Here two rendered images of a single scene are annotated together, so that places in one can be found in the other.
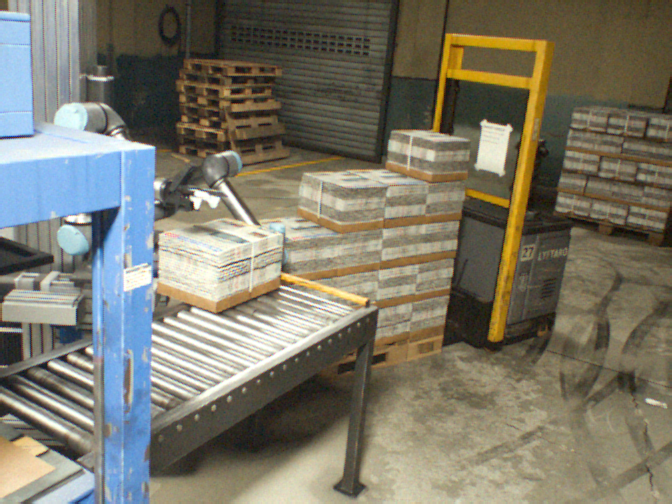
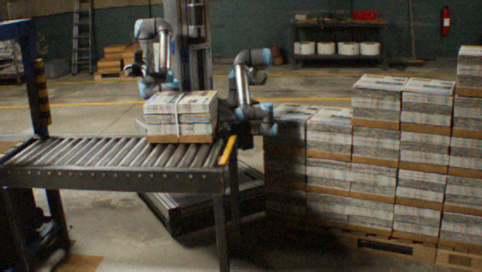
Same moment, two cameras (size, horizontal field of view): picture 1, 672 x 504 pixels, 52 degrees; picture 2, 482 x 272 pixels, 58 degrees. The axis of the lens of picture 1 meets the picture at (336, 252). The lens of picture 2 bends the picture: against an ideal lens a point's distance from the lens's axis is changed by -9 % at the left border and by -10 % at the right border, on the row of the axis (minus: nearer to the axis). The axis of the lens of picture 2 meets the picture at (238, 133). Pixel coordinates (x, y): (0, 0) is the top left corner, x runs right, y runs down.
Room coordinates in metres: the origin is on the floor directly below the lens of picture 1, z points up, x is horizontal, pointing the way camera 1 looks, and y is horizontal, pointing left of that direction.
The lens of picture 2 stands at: (1.74, -2.15, 1.67)
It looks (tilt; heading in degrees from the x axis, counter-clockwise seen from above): 18 degrees down; 67
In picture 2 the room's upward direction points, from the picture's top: 3 degrees counter-clockwise
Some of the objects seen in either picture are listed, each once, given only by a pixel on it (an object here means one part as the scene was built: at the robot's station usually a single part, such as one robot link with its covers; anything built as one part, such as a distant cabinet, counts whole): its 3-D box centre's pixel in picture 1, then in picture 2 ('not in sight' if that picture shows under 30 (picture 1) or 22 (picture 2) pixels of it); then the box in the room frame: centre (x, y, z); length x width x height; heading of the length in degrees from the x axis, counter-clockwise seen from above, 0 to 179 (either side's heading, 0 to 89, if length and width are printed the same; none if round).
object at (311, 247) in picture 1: (312, 299); (357, 179); (3.49, 0.10, 0.42); 1.17 x 0.39 x 0.83; 129
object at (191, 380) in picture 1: (158, 368); (81, 154); (1.86, 0.49, 0.77); 0.47 x 0.05 x 0.05; 59
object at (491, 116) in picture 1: (484, 137); not in sight; (4.23, -0.82, 1.27); 0.57 x 0.01 x 0.65; 39
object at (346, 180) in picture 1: (345, 179); (381, 82); (3.57, -0.01, 1.06); 0.37 x 0.29 x 0.01; 40
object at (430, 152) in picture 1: (416, 244); (473, 159); (3.94, -0.47, 0.65); 0.39 x 0.30 x 1.29; 39
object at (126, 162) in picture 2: (229, 335); (132, 155); (2.14, 0.33, 0.77); 0.47 x 0.05 x 0.05; 59
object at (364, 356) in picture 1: (357, 414); (223, 250); (2.46, -0.15, 0.34); 0.06 x 0.06 x 0.68; 59
